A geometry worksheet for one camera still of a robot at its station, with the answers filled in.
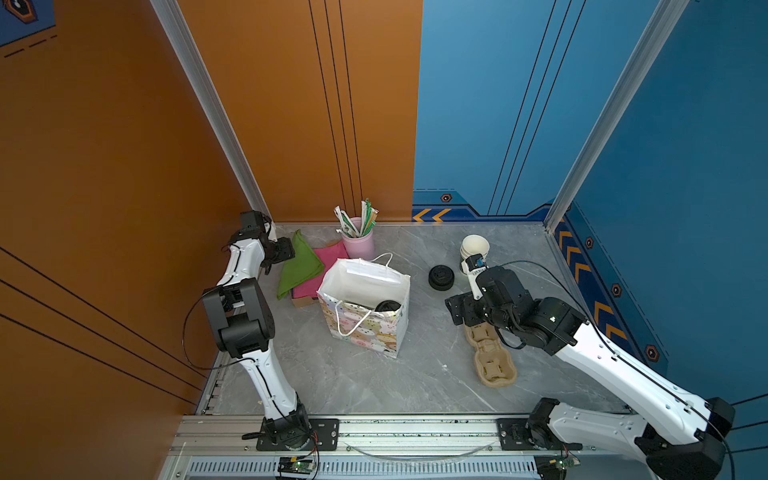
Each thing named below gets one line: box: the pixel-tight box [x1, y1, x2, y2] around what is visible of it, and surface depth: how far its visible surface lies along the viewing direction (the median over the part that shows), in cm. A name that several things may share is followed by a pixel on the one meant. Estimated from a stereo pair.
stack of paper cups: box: [460, 234, 490, 260], surface depth 99 cm
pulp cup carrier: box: [464, 322, 518, 388], surface depth 83 cm
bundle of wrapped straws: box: [333, 198, 379, 238], surface depth 99 cm
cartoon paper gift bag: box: [317, 253, 411, 359], surface depth 79 cm
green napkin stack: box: [277, 229, 324, 300], surface depth 101 cm
